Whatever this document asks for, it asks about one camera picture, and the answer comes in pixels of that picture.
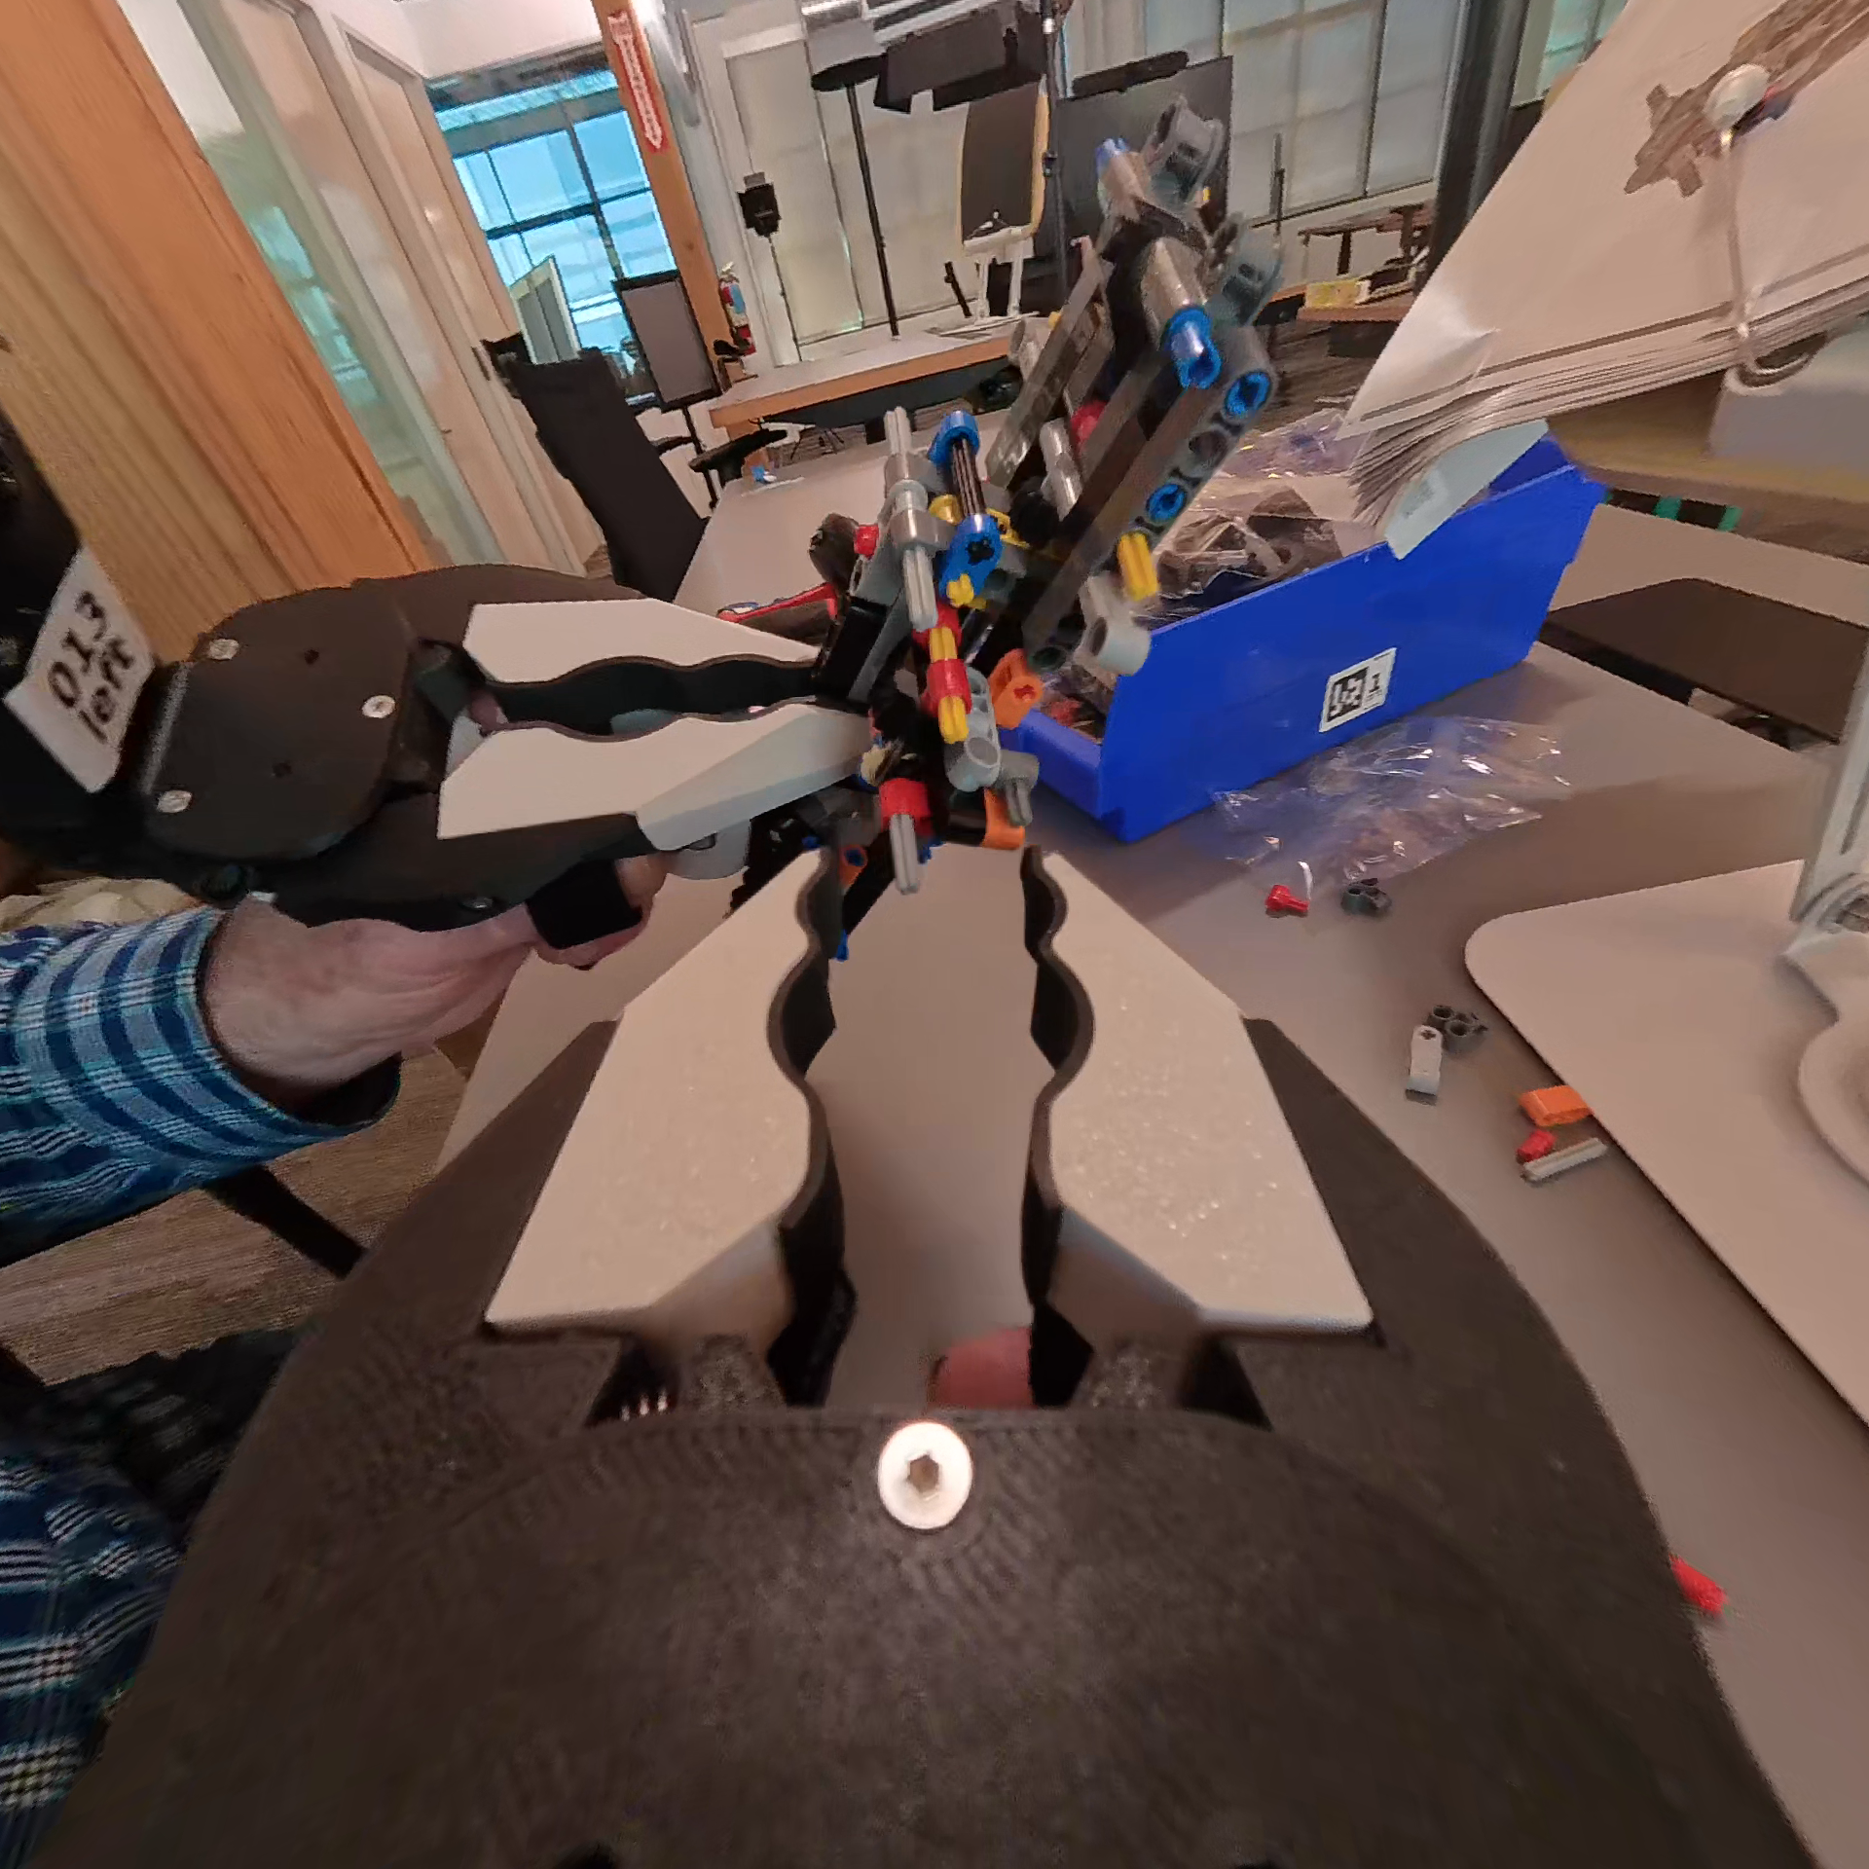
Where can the orange lego piece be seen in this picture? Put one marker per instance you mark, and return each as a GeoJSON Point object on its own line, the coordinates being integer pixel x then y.
{"type": "Point", "coordinates": [1552, 1105]}

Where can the multicolour lego technic assembly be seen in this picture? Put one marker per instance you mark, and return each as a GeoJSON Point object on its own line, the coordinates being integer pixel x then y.
{"type": "Point", "coordinates": [1088, 468]}

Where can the clear plastic bag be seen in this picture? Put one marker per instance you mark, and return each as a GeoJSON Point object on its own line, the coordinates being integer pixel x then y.
{"type": "Point", "coordinates": [1386, 788]}

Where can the blue plastic bin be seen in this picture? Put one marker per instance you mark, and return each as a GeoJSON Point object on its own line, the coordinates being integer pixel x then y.
{"type": "Point", "coordinates": [1284, 702]}

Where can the dark grey lego piece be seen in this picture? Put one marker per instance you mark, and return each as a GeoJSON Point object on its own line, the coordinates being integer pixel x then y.
{"type": "Point", "coordinates": [1459, 1032]}

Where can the black monitor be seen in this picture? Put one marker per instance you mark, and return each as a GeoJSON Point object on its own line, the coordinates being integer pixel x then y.
{"type": "Point", "coordinates": [1139, 145]}

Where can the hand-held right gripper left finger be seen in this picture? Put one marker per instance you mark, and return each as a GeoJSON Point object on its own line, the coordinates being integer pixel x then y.
{"type": "Point", "coordinates": [657, 1168]}

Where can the white booklet stand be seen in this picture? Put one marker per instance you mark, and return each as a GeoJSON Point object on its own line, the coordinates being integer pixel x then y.
{"type": "Point", "coordinates": [1650, 1051]}

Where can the red fire extinguisher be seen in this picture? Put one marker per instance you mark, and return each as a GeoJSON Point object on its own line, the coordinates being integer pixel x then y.
{"type": "Point", "coordinates": [736, 310]}

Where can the light grey lego brick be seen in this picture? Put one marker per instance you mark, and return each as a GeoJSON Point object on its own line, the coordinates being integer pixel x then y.
{"type": "Point", "coordinates": [1424, 1065]}

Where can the wooden table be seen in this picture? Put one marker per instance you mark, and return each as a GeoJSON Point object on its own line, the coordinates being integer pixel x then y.
{"type": "Point", "coordinates": [862, 383]}

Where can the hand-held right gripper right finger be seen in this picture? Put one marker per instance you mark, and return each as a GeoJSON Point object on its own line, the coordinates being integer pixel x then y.
{"type": "Point", "coordinates": [1182, 1168]}

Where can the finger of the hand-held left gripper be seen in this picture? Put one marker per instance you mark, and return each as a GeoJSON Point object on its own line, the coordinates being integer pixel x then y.
{"type": "Point", "coordinates": [627, 634]}
{"type": "Point", "coordinates": [701, 766]}

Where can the blue plaid shirt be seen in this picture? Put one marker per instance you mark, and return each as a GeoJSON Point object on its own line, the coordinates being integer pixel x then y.
{"type": "Point", "coordinates": [74, 1637]}

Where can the dark grey lego connector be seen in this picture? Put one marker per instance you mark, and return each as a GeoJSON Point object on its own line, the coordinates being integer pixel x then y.
{"type": "Point", "coordinates": [1364, 897]}

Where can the person's left forearm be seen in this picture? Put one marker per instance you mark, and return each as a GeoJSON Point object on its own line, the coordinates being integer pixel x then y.
{"type": "Point", "coordinates": [102, 1079]}

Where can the small red lego piece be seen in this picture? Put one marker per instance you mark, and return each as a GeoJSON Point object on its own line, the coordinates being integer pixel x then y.
{"type": "Point", "coordinates": [1535, 1146]}

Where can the black office chair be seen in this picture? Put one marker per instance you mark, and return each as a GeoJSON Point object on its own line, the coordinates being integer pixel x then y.
{"type": "Point", "coordinates": [599, 453]}

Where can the person's left hand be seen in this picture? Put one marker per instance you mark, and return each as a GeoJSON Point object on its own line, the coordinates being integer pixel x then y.
{"type": "Point", "coordinates": [350, 993]}

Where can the display screen on stand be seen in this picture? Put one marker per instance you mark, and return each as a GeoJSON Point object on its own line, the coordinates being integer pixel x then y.
{"type": "Point", "coordinates": [668, 339]}

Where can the lego instruction booklet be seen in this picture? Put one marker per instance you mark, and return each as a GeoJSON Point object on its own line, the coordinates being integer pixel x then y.
{"type": "Point", "coordinates": [1606, 263]}

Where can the grey lego axle piece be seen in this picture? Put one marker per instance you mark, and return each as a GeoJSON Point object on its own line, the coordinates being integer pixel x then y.
{"type": "Point", "coordinates": [1569, 1158]}

